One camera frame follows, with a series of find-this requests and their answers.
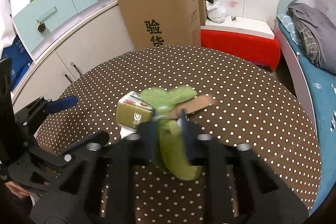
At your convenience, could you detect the teal quilted bed mattress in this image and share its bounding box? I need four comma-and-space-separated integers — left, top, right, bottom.
275, 14, 335, 211

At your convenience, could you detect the folded grey duvet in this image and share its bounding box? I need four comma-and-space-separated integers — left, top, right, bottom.
289, 3, 335, 75

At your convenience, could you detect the cream cabinet with handles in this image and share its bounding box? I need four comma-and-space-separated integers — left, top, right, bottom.
12, 0, 134, 111

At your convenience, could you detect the pine cone drawer ornament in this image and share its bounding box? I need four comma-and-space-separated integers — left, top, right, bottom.
37, 21, 46, 33

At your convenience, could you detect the large brown cardboard box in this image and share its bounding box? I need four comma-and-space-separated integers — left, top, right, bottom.
117, 0, 201, 50

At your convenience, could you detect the white plastic bag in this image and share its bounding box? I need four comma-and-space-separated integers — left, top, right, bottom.
206, 0, 227, 23

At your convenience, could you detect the olive gold tea box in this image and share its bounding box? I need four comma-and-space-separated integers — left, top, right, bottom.
115, 90, 216, 132

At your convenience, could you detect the mint green drawer unit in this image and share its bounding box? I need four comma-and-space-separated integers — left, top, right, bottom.
13, 0, 102, 52

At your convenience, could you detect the red storage bench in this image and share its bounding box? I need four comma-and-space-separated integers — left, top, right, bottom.
201, 16, 281, 70

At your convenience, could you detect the green cloth rag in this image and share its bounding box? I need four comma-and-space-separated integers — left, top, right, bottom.
140, 86, 201, 181

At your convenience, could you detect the brown polka dot tablecloth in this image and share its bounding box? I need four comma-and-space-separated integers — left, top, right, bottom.
37, 46, 321, 223

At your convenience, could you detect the person left hand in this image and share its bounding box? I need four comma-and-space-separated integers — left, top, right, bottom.
5, 181, 42, 200

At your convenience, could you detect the white cardboard box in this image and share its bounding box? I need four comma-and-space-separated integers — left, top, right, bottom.
120, 126, 137, 139

